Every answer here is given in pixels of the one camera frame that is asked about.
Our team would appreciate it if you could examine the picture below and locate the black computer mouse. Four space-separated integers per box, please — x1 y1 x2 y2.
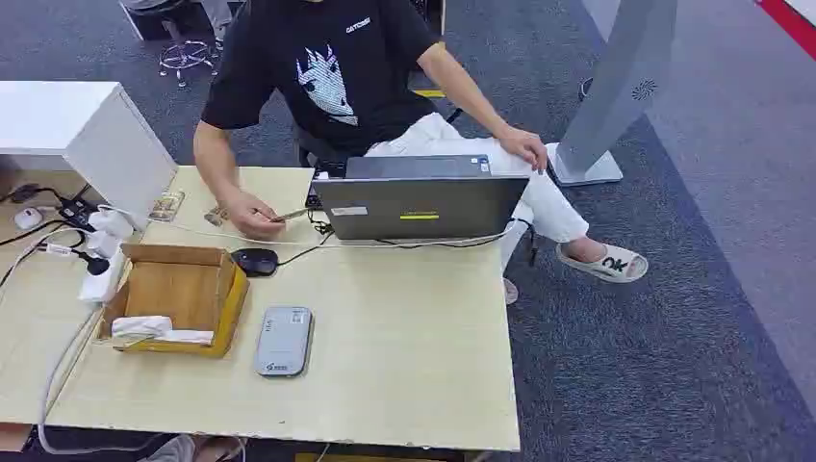
230 246 280 278

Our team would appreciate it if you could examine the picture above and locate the chrome base stool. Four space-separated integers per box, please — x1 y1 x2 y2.
119 0 220 89

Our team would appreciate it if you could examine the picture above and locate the wooden card box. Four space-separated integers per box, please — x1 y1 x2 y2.
95 243 251 360

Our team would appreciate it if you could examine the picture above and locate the white slipper with print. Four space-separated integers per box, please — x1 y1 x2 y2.
554 243 650 285

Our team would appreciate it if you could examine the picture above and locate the black plug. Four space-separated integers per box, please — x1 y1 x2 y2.
75 250 113 277

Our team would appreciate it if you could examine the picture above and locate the person's right hand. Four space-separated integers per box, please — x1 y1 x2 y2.
219 189 288 243

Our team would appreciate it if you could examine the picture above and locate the person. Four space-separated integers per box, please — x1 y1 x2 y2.
192 0 650 306

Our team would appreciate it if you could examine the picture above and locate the white cabinet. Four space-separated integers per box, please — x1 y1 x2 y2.
0 81 180 231

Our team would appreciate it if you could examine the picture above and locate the black power cable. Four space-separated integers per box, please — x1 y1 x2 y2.
0 218 88 251

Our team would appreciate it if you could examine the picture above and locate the white folded paper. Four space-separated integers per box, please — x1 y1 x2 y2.
111 315 216 347

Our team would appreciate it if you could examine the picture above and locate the black power strip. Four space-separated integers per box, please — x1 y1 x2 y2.
57 197 98 233

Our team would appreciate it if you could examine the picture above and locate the grey floor stand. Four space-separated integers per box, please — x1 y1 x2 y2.
546 0 679 188

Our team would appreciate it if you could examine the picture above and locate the grey portable router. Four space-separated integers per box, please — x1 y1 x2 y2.
253 305 315 378

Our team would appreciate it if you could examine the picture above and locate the white power adapter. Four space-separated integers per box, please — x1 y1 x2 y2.
89 209 136 241
86 230 123 260

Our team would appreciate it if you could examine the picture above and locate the black chair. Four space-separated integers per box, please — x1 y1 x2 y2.
292 123 350 171

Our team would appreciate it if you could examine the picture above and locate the grey laptop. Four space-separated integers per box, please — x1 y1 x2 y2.
305 154 531 243

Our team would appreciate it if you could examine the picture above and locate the person's left hand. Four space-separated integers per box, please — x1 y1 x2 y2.
496 126 549 175

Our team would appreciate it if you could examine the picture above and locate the black laptop charger cable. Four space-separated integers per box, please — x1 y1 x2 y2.
509 217 541 268

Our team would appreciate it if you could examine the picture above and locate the black mouse cable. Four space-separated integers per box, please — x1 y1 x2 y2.
277 219 337 268

